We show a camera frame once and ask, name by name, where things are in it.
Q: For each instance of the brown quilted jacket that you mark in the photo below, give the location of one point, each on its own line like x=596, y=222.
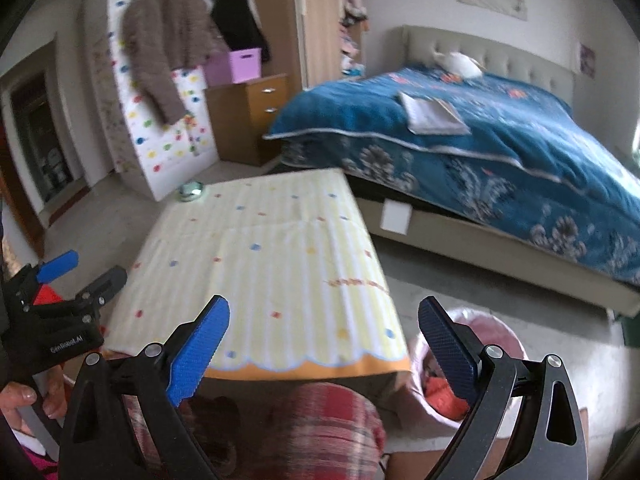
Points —
x=162, y=36

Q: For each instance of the polka dot white cabinet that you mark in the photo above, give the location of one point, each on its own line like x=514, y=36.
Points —
x=151, y=157

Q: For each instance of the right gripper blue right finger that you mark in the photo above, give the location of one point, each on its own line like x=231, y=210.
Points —
x=455, y=348

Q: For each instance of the wooden wardrobe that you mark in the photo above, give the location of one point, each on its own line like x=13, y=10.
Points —
x=303, y=40

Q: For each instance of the hanging clothes in wardrobe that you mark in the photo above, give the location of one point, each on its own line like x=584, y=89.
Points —
x=352, y=19

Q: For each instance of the purple plastic basket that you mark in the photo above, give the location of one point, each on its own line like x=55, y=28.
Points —
x=233, y=67

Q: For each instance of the person's left hand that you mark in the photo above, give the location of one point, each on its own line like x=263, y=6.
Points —
x=15, y=395

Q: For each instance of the beige upholstered bed frame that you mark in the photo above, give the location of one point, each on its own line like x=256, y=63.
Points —
x=471, y=235

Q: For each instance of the blue floral bed blanket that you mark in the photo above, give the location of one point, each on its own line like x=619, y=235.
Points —
x=578, y=200

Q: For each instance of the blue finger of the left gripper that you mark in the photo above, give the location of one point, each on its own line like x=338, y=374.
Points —
x=103, y=289
x=50, y=271

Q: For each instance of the small green round tin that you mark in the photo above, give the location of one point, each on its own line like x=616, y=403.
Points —
x=190, y=191

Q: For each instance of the wooden drawer nightstand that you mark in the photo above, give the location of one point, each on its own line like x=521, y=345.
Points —
x=242, y=114

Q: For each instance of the white label on bed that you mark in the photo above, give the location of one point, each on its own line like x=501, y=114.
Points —
x=395, y=217

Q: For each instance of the striped dotted tablecloth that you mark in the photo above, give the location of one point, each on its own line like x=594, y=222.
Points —
x=290, y=252

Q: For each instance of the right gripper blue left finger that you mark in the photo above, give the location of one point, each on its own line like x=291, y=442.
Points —
x=191, y=347

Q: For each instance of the black hanging coat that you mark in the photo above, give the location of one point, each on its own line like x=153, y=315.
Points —
x=240, y=26

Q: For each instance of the small wall photo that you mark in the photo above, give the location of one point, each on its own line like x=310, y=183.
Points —
x=587, y=61

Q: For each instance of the folded grey checked cloth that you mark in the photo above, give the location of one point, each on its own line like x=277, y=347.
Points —
x=432, y=117

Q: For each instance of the white pillow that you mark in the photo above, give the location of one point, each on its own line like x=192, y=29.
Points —
x=458, y=64

